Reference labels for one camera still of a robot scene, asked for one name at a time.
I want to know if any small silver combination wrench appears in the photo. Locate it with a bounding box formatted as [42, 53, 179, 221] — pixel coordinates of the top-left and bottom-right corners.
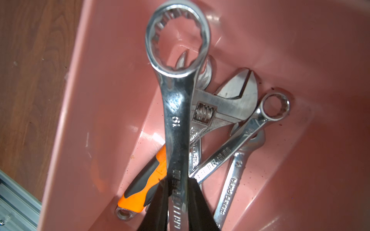
[213, 130, 266, 230]

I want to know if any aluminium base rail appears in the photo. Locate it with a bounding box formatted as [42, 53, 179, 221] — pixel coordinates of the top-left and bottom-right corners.
[1, 171, 41, 231]

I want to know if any large silver combination wrench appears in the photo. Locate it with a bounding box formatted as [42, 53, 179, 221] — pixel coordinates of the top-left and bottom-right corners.
[145, 1, 211, 231]

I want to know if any silver end wrench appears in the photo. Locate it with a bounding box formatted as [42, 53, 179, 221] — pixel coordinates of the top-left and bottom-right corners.
[175, 49, 213, 174]

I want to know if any medium silver combination wrench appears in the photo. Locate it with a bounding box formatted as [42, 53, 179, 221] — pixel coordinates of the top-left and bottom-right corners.
[190, 90, 291, 183]

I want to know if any silver adjustable wrench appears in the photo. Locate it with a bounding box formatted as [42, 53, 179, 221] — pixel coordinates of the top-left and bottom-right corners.
[189, 68, 258, 145]

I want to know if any pink plastic storage box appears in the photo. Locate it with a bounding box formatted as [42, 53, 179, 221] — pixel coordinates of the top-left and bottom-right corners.
[38, 1, 370, 231]

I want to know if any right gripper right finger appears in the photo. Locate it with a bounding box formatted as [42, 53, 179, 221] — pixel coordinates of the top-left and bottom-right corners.
[188, 178, 220, 231]

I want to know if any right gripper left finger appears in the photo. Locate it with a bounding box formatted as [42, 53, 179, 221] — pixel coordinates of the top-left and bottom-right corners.
[137, 177, 169, 231]

